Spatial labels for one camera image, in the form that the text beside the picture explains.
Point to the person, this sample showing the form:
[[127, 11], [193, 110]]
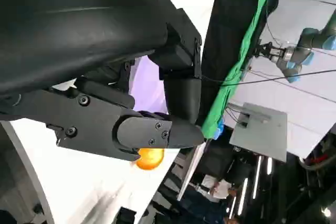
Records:
[[219, 188]]

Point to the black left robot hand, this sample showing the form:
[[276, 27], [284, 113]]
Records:
[[78, 37]]

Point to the green cloth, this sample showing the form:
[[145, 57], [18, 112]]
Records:
[[236, 77]]

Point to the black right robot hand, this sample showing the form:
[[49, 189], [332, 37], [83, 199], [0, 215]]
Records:
[[126, 216]]

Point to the black backdrop cloth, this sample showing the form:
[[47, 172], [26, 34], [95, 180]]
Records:
[[228, 37]]

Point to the grey metal box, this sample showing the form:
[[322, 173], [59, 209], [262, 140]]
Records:
[[260, 132]]

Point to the lilac plate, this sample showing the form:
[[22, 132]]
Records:
[[149, 87]]

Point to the small blue object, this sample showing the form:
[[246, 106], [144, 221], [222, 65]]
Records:
[[220, 129]]

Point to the orange and white bread roll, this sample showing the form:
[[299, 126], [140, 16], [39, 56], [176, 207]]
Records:
[[151, 161]]

